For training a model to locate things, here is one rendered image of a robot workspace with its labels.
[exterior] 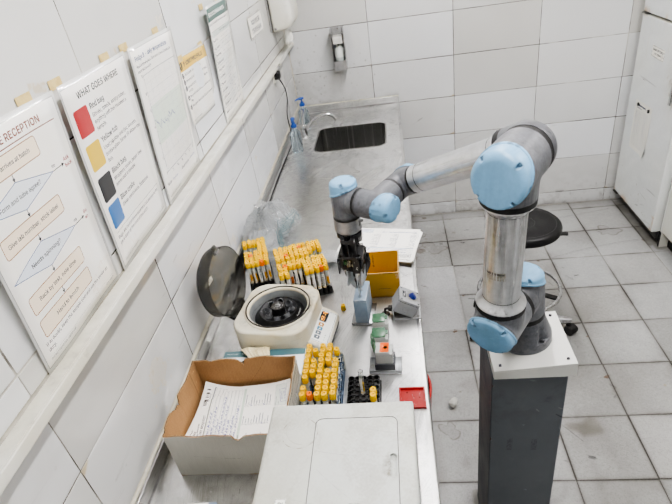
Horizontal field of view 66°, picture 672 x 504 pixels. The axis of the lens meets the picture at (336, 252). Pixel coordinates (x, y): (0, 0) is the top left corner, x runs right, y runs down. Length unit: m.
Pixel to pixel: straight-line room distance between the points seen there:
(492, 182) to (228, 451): 0.83
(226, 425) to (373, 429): 0.50
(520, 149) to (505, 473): 1.12
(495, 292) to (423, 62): 2.51
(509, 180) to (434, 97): 2.63
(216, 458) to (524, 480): 1.00
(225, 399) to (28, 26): 0.94
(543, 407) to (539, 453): 0.21
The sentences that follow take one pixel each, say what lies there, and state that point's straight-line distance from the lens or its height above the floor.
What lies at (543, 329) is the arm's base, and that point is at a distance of 1.48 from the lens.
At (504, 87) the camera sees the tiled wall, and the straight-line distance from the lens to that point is 3.69.
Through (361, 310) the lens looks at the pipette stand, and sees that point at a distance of 1.60.
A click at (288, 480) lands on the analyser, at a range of 0.95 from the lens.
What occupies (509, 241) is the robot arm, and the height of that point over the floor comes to 1.34.
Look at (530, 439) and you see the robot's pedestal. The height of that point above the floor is 0.59.
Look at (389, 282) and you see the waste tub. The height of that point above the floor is 0.94.
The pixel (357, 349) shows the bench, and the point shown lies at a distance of 1.56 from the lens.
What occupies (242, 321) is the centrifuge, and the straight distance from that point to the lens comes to 1.58.
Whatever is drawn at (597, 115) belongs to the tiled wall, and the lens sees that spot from 3.93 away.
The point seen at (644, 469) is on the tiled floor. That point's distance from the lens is 2.49.
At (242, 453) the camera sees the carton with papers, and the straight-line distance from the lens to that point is 1.29.
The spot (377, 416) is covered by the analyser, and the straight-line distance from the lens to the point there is 1.00.
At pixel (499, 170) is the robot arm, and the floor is 1.51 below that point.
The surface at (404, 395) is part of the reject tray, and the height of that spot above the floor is 0.88.
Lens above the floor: 1.95
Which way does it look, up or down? 32 degrees down
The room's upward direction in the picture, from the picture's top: 9 degrees counter-clockwise
